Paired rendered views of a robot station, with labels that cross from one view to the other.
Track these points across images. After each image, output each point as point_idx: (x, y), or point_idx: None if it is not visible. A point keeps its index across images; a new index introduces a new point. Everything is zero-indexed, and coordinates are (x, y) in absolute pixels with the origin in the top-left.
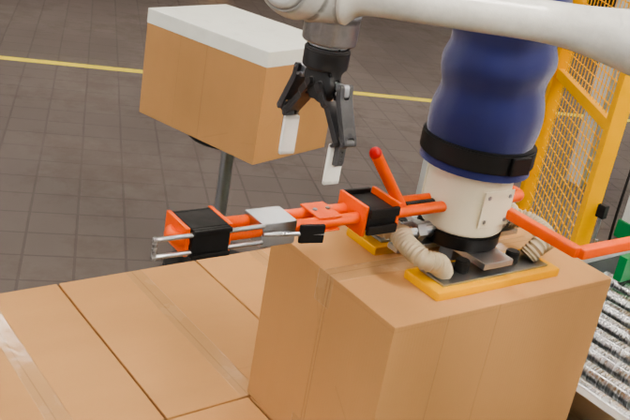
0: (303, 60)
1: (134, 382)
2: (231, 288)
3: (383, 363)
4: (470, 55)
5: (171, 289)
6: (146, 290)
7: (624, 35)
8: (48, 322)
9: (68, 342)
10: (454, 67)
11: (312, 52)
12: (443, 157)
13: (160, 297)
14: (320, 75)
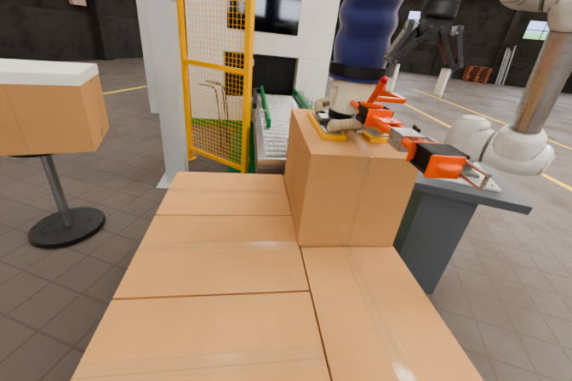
0: (443, 11)
1: (267, 293)
2: (197, 213)
3: (414, 178)
4: (385, 15)
5: (177, 237)
6: (168, 248)
7: None
8: (163, 324)
9: (200, 318)
10: (376, 24)
11: (455, 2)
12: (372, 76)
13: (183, 245)
14: (440, 23)
